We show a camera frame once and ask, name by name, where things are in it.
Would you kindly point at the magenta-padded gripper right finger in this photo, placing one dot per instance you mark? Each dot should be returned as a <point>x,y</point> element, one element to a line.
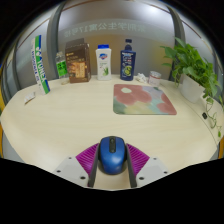
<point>146,165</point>

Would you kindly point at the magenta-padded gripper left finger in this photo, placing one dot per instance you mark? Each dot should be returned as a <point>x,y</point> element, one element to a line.
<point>76,165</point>

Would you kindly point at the blue computer mouse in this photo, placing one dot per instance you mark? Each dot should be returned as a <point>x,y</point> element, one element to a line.
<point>112,155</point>

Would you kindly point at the floral print mouse pad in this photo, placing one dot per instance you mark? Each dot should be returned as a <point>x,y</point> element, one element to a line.
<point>142,99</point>

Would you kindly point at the small black table socket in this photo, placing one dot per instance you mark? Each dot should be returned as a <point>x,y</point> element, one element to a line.
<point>204,115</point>

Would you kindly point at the small white paper packet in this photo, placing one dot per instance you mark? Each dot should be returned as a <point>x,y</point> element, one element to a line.
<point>29,97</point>

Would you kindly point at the small white round jar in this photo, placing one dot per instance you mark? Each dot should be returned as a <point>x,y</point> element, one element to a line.
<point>154,78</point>

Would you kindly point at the crumpled white tissue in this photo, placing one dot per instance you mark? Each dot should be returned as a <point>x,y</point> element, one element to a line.
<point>141,78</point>

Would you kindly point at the clear green-label plastic bottle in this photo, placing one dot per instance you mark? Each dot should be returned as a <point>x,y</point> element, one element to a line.
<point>61,68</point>

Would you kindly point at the brown cardboard box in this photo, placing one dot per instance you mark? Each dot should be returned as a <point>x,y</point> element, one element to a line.
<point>77,62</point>

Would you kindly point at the green potted plant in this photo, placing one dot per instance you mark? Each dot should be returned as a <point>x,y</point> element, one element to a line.
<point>193,73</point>

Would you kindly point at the white blue-capped lotion bottle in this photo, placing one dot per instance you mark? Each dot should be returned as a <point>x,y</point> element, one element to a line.
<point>103,63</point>

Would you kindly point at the dark blue pump bottle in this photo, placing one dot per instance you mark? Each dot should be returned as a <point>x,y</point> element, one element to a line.
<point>128,61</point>

